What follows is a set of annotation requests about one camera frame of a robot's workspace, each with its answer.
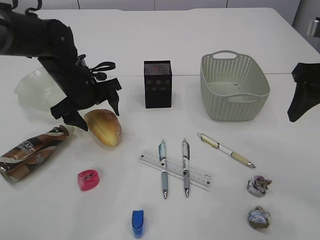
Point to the pale green wavy glass plate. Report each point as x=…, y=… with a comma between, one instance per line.
x=39, y=91

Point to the blue correction tape dispenser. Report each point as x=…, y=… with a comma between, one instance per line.
x=137, y=223

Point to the pink pencil sharpener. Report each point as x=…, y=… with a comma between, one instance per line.
x=88, y=179

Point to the paper ball pink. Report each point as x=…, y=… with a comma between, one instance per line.
x=258, y=185

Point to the clear plastic ruler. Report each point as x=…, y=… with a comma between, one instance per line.
x=198, y=176

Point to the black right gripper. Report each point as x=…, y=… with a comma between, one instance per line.
x=307, y=90

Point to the black mesh pen holder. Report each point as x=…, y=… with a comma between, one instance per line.
x=157, y=84

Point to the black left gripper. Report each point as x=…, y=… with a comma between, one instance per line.
x=83, y=87

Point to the white beige click pen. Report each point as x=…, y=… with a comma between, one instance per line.
x=216, y=145

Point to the grey white click pen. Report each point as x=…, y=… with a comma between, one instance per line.
x=186, y=168

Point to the blue grey click pen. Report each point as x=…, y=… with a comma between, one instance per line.
x=163, y=162

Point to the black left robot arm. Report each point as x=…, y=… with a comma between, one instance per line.
x=52, y=43

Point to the paper ball blue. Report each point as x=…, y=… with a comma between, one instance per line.
x=259, y=218

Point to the pale green plastic basket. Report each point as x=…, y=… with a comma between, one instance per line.
x=233, y=86

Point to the golden bread roll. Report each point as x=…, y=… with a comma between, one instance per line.
x=105, y=126

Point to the brown coffee bottle white cap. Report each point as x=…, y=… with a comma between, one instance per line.
x=31, y=153

